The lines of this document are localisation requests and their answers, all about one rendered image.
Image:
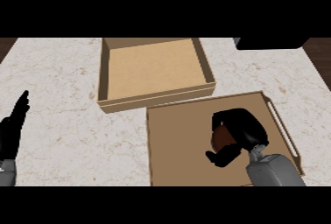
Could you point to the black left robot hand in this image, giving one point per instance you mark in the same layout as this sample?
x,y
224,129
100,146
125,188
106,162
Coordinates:
x,y
12,128

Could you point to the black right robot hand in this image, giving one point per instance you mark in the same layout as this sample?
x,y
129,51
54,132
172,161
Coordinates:
x,y
246,125

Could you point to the brown cupcake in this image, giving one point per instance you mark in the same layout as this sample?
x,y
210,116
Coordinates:
x,y
222,137

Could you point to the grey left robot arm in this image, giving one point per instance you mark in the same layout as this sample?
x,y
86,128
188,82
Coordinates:
x,y
7,173

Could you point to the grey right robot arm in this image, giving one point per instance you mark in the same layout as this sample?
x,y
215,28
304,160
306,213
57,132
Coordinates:
x,y
271,170

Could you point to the open cardboard box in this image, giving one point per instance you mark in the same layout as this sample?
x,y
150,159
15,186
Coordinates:
x,y
153,70

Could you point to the black appliance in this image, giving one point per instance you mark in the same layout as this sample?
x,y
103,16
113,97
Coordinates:
x,y
270,43

